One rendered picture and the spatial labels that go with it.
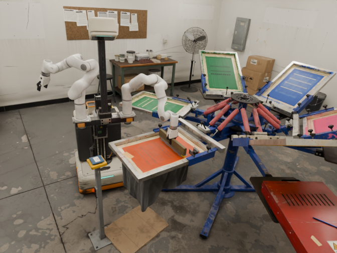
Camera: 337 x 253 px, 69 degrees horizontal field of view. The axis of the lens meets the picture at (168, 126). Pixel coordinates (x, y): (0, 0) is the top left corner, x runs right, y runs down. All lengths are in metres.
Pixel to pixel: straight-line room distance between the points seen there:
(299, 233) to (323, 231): 0.15
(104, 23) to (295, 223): 1.88
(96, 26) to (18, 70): 3.62
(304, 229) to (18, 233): 2.56
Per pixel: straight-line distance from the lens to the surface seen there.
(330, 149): 3.03
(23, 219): 3.18
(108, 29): 2.08
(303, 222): 1.72
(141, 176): 1.89
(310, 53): 6.05
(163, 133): 2.36
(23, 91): 5.66
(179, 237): 2.80
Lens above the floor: 2.20
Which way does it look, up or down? 28 degrees down
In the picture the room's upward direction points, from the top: 5 degrees clockwise
